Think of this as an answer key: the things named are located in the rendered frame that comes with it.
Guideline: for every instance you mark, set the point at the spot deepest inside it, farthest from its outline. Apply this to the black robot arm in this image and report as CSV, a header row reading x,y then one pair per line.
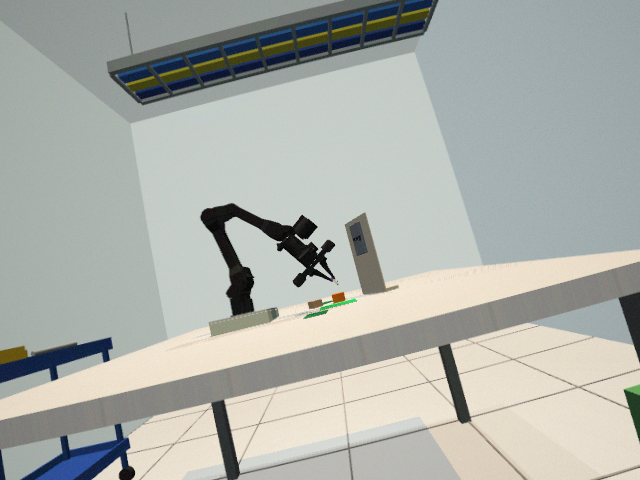
x,y
240,277

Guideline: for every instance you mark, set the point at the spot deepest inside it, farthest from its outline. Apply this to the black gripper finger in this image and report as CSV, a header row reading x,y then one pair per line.
x,y
318,273
325,266

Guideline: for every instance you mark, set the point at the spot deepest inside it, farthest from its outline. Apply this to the beige panel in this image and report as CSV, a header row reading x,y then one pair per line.
x,y
365,256

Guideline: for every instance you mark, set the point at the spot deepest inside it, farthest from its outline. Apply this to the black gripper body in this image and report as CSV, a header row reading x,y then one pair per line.
x,y
301,277

